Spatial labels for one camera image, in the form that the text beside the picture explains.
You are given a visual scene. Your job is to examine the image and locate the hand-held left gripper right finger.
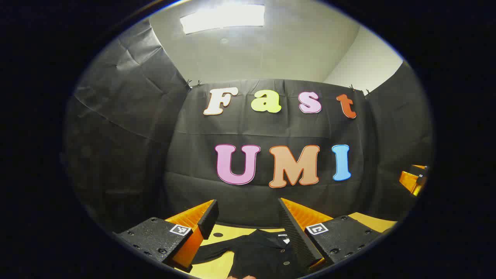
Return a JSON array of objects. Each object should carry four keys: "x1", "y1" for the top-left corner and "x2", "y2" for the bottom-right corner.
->
[{"x1": 278, "y1": 198, "x2": 385, "y2": 272}]

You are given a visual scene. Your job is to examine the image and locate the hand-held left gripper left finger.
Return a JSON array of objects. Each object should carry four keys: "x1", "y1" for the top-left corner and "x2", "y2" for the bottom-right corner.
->
[{"x1": 112, "y1": 200, "x2": 219, "y2": 273}]

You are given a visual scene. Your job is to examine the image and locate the black buttoned shirt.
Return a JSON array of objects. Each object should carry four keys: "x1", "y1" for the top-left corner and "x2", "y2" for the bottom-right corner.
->
[{"x1": 192, "y1": 229, "x2": 307, "y2": 279}]

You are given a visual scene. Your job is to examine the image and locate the black backdrop cloth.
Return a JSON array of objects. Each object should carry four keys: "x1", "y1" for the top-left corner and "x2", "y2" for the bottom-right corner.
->
[{"x1": 64, "y1": 19, "x2": 434, "y2": 233}]

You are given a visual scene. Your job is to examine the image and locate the rectangular ceiling light panel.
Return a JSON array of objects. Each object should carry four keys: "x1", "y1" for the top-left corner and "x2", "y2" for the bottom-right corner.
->
[{"x1": 179, "y1": 4, "x2": 266, "y2": 35}]

